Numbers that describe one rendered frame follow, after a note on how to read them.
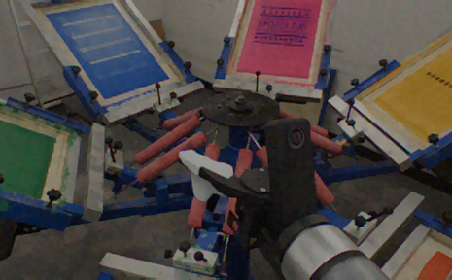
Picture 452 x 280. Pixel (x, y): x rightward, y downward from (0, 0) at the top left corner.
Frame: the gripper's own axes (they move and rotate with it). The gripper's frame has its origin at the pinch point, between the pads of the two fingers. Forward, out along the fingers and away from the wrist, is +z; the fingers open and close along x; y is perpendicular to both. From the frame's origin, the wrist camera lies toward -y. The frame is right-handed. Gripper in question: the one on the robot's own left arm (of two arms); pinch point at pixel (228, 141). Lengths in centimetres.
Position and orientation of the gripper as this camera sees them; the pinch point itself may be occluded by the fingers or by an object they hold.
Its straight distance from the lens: 54.7
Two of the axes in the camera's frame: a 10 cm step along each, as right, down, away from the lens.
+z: -4.2, -4.8, 7.7
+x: 9.0, -1.1, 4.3
